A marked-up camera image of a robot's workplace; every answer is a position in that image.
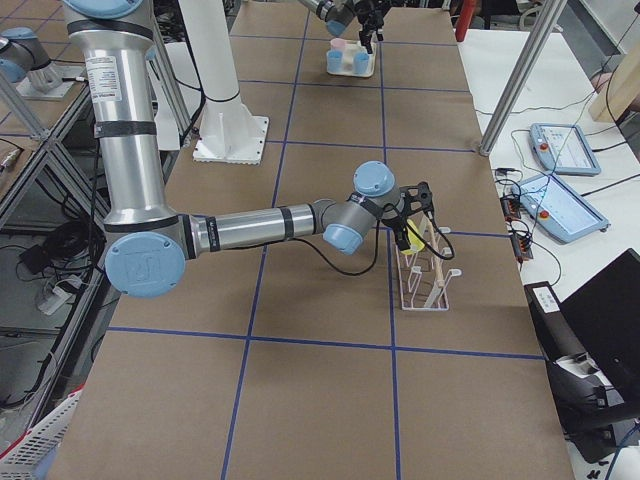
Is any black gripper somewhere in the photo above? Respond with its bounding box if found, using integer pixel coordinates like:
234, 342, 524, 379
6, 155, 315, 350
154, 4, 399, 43
354, 0, 391, 54
382, 203, 408, 250

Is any yellow plastic cup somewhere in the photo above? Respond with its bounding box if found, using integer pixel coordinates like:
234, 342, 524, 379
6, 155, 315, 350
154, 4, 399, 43
401, 217, 427, 255

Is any pink plastic cup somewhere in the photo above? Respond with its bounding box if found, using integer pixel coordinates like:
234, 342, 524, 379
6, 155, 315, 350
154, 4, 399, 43
330, 38, 346, 52

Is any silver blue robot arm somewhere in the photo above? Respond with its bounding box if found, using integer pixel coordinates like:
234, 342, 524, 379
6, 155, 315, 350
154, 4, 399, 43
299, 0, 393, 54
63, 1, 410, 298

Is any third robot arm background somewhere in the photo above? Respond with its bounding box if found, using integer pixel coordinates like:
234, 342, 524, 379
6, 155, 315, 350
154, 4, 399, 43
1, 27, 77, 100

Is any blue plastic cup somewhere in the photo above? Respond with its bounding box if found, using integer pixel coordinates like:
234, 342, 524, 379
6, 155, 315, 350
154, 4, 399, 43
326, 49, 343, 75
353, 52, 370, 76

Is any cream plastic tray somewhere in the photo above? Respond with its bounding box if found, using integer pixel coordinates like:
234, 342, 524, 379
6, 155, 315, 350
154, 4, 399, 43
333, 41, 378, 78

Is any near teach pendant tablet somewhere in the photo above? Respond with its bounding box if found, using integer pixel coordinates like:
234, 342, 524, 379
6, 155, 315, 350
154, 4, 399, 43
511, 172, 610, 244

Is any teach pendant tablet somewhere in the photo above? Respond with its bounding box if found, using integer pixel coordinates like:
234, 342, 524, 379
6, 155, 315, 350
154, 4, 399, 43
530, 123, 601, 177
511, 172, 610, 244

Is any far teach pendant tablet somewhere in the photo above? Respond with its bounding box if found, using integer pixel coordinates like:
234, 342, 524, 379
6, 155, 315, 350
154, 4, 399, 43
530, 123, 601, 177

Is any black laptop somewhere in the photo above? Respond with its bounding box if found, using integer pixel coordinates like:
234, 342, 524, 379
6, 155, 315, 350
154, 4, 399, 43
524, 249, 639, 463

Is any white perforated basket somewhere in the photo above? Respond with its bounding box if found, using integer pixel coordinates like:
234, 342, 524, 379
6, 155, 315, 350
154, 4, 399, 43
1, 385, 84, 480

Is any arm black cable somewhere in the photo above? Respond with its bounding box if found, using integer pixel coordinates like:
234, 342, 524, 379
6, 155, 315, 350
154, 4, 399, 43
289, 204, 457, 277

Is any white wire cup rack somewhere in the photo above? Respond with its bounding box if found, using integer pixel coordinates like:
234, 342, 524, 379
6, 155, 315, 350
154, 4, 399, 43
395, 214, 462, 311

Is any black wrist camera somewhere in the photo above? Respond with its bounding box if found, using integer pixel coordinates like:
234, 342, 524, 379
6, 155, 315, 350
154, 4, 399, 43
400, 181, 434, 216

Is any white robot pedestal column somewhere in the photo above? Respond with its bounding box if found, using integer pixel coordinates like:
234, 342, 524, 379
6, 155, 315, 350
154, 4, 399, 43
179, 0, 269, 164

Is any aluminium frame post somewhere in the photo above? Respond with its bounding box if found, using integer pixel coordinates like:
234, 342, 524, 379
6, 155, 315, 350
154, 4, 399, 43
478, 0, 568, 157

